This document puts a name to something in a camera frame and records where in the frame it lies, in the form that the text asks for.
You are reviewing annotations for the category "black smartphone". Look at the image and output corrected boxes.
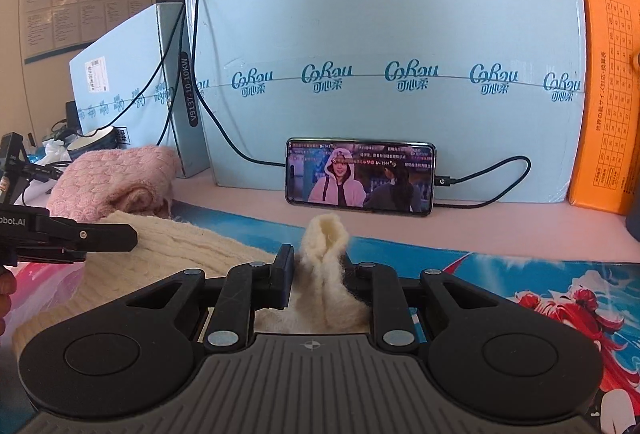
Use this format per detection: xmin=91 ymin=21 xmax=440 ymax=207
xmin=285 ymin=138 xmax=436 ymax=217

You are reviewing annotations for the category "cream knitted sweater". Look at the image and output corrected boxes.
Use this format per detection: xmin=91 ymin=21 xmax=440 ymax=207
xmin=12 ymin=212 xmax=370 ymax=356

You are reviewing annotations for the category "wall notice board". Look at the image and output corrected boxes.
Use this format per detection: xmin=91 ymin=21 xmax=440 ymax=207
xmin=20 ymin=0 xmax=152 ymax=66

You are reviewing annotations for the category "black cable to adapter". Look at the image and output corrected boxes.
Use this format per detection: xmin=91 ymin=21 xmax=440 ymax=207
xmin=74 ymin=0 xmax=241 ymax=148

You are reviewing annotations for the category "pink knitted sweater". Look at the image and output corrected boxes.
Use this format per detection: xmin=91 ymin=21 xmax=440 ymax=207
xmin=47 ymin=146 xmax=181 ymax=223

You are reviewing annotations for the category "large light blue box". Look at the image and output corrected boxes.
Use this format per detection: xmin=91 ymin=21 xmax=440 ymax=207
xmin=186 ymin=0 xmax=586 ymax=203

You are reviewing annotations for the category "black phone charging cable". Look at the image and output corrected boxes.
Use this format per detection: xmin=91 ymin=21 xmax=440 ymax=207
xmin=192 ymin=0 xmax=533 ymax=207

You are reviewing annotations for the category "person's left hand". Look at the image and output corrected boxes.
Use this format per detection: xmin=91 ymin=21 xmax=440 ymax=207
xmin=0 ymin=267 xmax=16 ymax=334

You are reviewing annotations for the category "small light blue box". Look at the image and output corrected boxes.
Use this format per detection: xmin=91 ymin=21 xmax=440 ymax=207
xmin=70 ymin=1 xmax=209 ymax=178

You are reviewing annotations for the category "orange cardboard box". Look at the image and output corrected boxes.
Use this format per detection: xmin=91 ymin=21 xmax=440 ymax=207
xmin=568 ymin=0 xmax=639 ymax=215

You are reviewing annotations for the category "anime print desk mat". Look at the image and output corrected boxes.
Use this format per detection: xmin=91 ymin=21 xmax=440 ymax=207
xmin=0 ymin=200 xmax=640 ymax=434

